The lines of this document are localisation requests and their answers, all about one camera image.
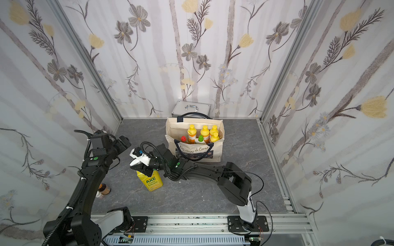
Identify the yellow Axe pump bottle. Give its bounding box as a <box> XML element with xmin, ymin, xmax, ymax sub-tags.
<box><xmin>136</xmin><ymin>170</ymin><xmax>163</xmax><ymax>191</ymax></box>

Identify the orange soap bottle yellow cap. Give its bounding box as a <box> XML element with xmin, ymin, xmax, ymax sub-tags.
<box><xmin>187</xmin><ymin>124</ymin><xmax>197</xmax><ymax>144</ymax></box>
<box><xmin>210</xmin><ymin>125</ymin><xmax>219</xmax><ymax>137</ymax></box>
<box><xmin>199</xmin><ymin>125</ymin><xmax>210</xmax><ymax>144</ymax></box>
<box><xmin>210</xmin><ymin>132</ymin><xmax>221</xmax><ymax>143</ymax></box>

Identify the white bottle green cap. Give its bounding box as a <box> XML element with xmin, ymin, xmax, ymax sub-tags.
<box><xmin>195</xmin><ymin>135</ymin><xmax>206</xmax><ymax>145</ymax></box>

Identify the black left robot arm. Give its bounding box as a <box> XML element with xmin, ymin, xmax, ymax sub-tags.
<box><xmin>43</xmin><ymin>130</ymin><xmax>133</xmax><ymax>246</ymax></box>

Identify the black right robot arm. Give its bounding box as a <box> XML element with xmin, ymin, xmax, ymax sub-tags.
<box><xmin>130</xmin><ymin>141</ymin><xmax>269</xmax><ymax>235</ymax></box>

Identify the beige canvas shopping bag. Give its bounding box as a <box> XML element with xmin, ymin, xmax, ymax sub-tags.
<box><xmin>165</xmin><ymin>116</ymin><xmax>225</xmax><ymax>163</ymax></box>

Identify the small brown jar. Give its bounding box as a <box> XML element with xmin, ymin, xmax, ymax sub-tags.
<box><xmin>95</xmin><ymin>183</ymin><xmax>111</xmax><ymax>198</ymax></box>

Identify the silver aluminium case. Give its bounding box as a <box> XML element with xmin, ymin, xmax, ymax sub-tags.
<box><xmin>171</xmin><ymin>100</ymin><xmax>211</xmax><ymax>118</ymax></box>

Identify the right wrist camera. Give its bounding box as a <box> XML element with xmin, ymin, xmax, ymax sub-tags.
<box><xmin>130</xmin><ymin>147</ymin><xmax>151</xmax><ymax>167</ymax></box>

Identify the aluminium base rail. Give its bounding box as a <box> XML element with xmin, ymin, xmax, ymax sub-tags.
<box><xmin>89</xmin><ymin>213</ymin><xmax>312</xmax><ymax>246</ymax></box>

